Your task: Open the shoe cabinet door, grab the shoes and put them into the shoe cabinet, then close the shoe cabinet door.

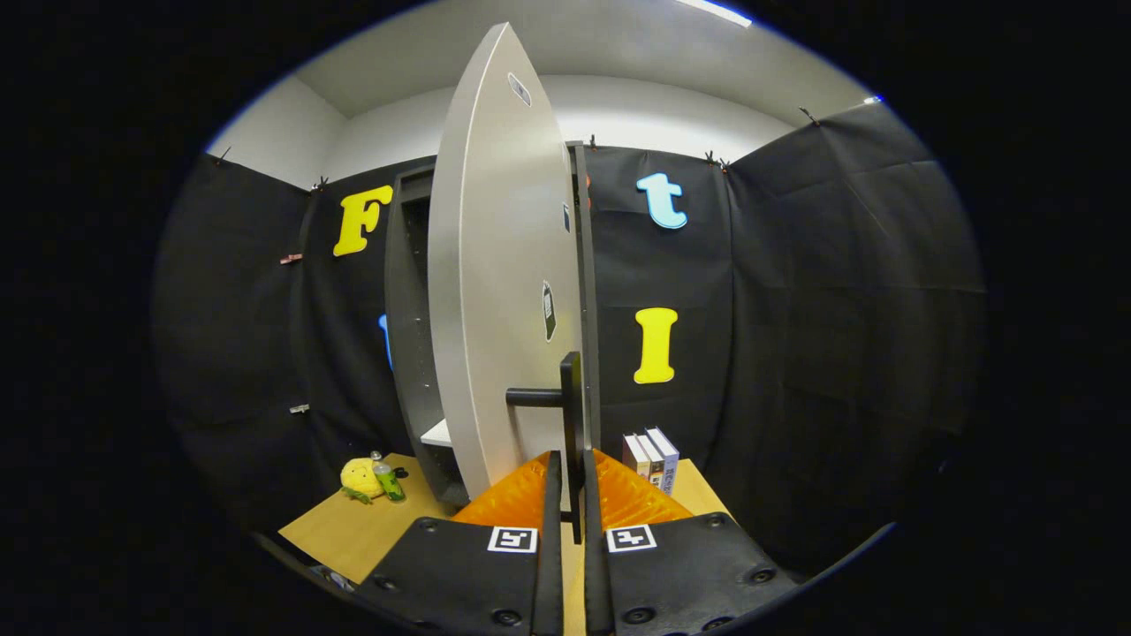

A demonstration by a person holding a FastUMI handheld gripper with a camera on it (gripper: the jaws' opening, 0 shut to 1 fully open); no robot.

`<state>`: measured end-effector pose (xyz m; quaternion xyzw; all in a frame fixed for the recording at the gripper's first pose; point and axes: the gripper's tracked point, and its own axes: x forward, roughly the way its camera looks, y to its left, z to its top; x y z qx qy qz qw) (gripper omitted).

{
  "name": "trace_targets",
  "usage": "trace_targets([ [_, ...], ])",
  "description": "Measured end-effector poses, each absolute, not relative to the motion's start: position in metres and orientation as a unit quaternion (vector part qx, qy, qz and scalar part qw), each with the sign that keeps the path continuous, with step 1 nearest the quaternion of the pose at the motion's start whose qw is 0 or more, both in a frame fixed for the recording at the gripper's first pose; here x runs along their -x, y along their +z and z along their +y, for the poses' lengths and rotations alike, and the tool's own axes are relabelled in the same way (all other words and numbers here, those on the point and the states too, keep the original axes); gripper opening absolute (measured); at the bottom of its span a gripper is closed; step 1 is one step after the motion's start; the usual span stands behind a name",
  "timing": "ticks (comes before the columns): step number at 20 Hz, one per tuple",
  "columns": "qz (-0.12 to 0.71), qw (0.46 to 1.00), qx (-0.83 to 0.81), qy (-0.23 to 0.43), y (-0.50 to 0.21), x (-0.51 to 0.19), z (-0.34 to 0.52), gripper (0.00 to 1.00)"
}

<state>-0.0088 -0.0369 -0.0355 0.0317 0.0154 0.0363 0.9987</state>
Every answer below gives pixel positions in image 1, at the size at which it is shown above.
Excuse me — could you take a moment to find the black door handle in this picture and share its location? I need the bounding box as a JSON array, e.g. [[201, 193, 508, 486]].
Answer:
[[505, 352, 587, 545]]

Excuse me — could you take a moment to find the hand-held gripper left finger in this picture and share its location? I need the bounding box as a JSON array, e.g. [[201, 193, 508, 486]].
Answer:
[[353, 450, 567, 636]]

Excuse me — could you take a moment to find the dark grey shoe cabinet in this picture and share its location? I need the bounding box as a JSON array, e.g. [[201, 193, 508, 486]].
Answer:
[[384, 141, 604, 511]]

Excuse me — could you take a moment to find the black backdrop cloth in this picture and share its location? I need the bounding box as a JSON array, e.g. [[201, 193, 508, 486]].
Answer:
[[150, 102, 989, 577]]

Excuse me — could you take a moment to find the striped spine book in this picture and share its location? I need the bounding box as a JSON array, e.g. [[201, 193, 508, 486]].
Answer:
[[635, 432, 666, 490]]

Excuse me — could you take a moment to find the yellow plush toy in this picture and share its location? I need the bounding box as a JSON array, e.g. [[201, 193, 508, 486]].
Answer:
[[340, 458, 386, 505]]

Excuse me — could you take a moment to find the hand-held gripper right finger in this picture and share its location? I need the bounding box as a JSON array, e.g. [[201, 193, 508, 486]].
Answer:
[[581, 449, 801, 636]]

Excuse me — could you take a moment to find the green bottle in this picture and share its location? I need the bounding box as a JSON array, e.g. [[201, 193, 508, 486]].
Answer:
[[370, 451, 408, 504]]

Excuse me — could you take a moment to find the long ceiling light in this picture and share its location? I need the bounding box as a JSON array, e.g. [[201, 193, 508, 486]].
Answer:
[[676, 0, 754, 28]]

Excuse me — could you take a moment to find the white spine book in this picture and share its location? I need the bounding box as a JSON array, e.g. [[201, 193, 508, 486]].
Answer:
[[646, 427, 680, 496]]

